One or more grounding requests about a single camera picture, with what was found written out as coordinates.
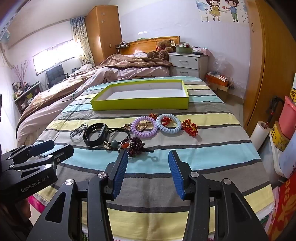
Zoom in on gold brooch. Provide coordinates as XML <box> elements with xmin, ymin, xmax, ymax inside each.
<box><xmin>124</xmin><ymin>122</ymin><xmax>151</xmax><ymax>132</ymax></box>

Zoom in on person's left forearm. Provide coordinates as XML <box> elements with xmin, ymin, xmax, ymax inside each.
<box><xmin>0</xmin><ymin>199</ymin><xmax>34</xmax><ymax>241</ymax></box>

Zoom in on wooden headboard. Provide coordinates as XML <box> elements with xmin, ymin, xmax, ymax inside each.
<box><xmin>117</xmin><ymin>36</ymin><xmax>181</xmax><ymax>56</ymax></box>

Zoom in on dark red beaded hair clip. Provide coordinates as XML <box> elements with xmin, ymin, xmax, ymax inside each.
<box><xmin>127</xmin><ymin>137</ymin><xmax>155</xmax><ymax>158</ymax></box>

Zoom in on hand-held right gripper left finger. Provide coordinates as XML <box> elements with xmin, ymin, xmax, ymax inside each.
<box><xmin>26</xmin><ymin>150</ymin><xmax>129</xmax><ymax>241</ymax></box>

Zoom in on tall narrow wooden wardrobe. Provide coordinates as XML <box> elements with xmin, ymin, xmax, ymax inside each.
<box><xmin>84</xmin><ymin>5</ymin><xmax>123</xmax><ymax>66</ymax></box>

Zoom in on clear plastic bag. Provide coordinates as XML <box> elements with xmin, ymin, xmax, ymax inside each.
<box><xmin>211</xmin><ymin>54</ymin><xmax>228</xmax><ymax>75</ymax></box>

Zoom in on black cord teal bead necklace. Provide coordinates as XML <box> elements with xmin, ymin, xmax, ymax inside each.
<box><xmin>103</xmin><ymin>127</ymin><xmax>132</xmax><ymax>150</ymax></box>

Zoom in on dark beaded bracelet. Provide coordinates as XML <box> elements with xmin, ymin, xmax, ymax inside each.
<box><xmin>117</xmin><ymin>137</ymin><xmax>131</xmax><ymax>153</ymax></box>

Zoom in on dark office chair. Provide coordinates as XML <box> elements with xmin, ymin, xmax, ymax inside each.
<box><xmin>46</xmin><ymin>64</ymin><xmax>70</xmax><ymax>90</ymax></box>

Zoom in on yellow-green cardboard box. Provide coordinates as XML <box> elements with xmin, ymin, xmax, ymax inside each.
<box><xmin>91</xmin><ymin>79</ymin><xmax>189</xmax><ymax>111</ymax></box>

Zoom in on red knot ornament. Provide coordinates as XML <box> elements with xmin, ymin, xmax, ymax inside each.
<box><xmin>181</xmin><ymin>119</ymin><xmax>200</xmax><ymax>137</ymax></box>
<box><xmin>149</xmin><ymin>113</ymin><xmax>173</xmax><ymax>127</ymax></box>

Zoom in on pink flower branches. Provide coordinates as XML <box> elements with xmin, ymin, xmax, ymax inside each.
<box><xmin>13</xmin><ymin>60</ymin><xmax>30</xmax><ymax>86</ymax></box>

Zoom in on blue spiral hair tie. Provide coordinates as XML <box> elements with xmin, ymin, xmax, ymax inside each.
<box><xmin>156</xmin><ymin>113</ymin><xmax>182</xmax><ymax>133</ymax></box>

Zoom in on black wristband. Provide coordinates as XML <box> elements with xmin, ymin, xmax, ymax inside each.
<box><xmin>83</xmin><ymin>123</ymin><xmax>109</xmax><ymax>148</ymax></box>

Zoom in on bed with pink blanket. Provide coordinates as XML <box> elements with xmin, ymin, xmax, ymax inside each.
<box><xmin>15</xmin><ymin>52</ymin><xmax>174</xmax><ymax>146</ymax></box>

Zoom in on patterned curtain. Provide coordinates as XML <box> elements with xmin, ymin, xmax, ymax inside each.
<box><xmin>69</xmin><ymin>17</ymin><xmax>96</xmax><ymax>67</ymax></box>

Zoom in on white paper roll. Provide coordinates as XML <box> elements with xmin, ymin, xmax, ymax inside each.
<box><xmin>250</xmin><ymin>121</ymin><xmax>271</xmax><ymax>151</ymax></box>

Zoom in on window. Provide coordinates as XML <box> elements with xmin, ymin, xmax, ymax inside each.
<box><xmin>32</xmin><ymin>38</ymin><xmax>80</xmax><ymax>76</ymax></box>

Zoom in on red and black tool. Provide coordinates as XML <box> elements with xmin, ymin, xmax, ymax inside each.
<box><xmin>266</xmin><ymin>96</ymin><xmax>284</xmax><ymax>129</ymax></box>

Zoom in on cluttered low shelf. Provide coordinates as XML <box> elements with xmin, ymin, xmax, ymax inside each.
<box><xmin>11</xmin><ymin>81</ymin><xmax>43</xmax><ymax>115</ymax></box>

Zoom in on white printed paper bag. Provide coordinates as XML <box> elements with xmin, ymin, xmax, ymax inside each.
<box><xmin>289</xmin><ymin>74</ymin><xmax>296</xmax><ymax>102</ymax></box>

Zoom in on cartoon wall poster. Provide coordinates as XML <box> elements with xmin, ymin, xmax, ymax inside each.
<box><xmin>195</xmin><ymin>0</ymin><xmax>249</xmax><ymax>25</ymax></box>

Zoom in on yellow printed box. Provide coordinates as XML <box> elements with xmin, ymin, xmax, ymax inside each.
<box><xmin>269</xmin><ymin>122</ymin><xmax>290</xmax><ymax>152</ymax></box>

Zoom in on purple spiral hair tie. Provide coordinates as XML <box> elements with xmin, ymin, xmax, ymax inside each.
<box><xmin>131</xmin><ymin>116</ymin><xmax>157</xmax><ymax>139</ymax></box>

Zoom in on green basin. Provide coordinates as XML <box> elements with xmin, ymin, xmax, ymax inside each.
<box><xmin>175</xmin><ymin>45</ymin><xmax>193</xmax><ymax>54</ymax></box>

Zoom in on white nightstand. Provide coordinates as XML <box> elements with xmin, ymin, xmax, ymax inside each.
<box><xmin>168</xmin><ymin>51</ymin><xmax>208</xmax><ymax>78</ymax></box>

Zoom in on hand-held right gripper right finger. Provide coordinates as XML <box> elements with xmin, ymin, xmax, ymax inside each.
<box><xmin>168</xmin><ymin>149</ymin><xmax>270</xmax><ymax>241</ymax></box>

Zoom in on pink bucket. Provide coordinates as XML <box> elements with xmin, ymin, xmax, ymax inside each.
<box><xmin>278</xmin><ymin>95</ymin><xmax>296</xmax><ymax>141</ymax></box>

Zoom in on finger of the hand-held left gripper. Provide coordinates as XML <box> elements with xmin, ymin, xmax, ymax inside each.
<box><xmin>9</xmin><ymin>145</ymin><xmax>74</xmax><ymax>171</ymax></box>
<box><xmin>2</xmin><ymin>140</ymin><xmax>55</xmax><ymax>163</ymax></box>

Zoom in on pink striped cloth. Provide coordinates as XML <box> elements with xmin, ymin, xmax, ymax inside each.
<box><xmin>28</xmin><ymin>194</ymin><xmax>50</xmax><ymax>214</ymax></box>

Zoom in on red printed packet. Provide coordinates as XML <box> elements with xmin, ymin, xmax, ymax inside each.
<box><xmin>266</xmin><ymin>178</ymin><xmax>296</xmax><ymax>241</ymax></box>

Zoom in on grey hair tie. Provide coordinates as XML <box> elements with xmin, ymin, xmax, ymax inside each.
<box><xmin>70</xmin><ymin>124</ymin><xmax>89</xmax><ymax>142</ymax></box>

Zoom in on cardboard box with books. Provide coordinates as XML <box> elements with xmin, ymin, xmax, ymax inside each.
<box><xmin>205</xmin><ymin>72</ymin><xmax>235</xmax><ymax>92</ymax></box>

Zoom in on large wooden wardrobe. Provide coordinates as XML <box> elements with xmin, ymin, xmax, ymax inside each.
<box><xmin>243</xmin><ymin>0</ymin><xmax>296</xmax><ymax>137</ymax></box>

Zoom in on brown teddy bear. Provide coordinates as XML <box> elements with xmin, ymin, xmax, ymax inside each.
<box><xmin>147</xmin><ymin>40</ymin><xmax>175</xmax><ymax>60</ymax></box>

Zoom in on white plastic board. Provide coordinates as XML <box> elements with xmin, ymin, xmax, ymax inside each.
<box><xmin>269</xmin><ymin>134</ymin><xmax>296</xmax><ymax>179</ymax></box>

